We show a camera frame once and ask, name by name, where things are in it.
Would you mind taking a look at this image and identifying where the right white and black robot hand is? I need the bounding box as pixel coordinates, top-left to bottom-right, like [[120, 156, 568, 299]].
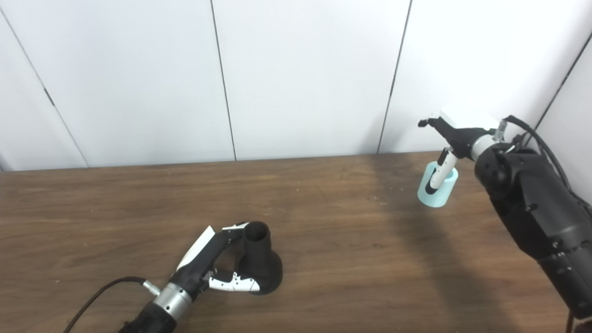
[[418, 111, 498, 195]]

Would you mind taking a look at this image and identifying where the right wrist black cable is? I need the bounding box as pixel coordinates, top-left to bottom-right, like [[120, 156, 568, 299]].
[[493, 115, 592, 206]]

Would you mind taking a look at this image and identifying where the light-blue hose piece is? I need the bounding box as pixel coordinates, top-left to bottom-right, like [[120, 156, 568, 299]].
[[417, 161, 459, 208]]

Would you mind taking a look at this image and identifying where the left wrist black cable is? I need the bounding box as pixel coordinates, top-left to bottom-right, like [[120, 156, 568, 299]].
[[62, 277, 161, 333]]

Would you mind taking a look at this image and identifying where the black nozzle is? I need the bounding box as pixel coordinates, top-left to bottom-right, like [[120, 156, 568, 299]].
[[237, 221, 283, 296]]

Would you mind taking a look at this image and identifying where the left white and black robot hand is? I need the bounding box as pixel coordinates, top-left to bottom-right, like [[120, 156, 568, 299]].
[[176, 222, 261, 297]]

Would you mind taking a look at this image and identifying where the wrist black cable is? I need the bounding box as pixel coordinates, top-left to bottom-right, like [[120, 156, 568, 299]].
[[493, 115, 592, 206], [62, 277, 161, 333]]

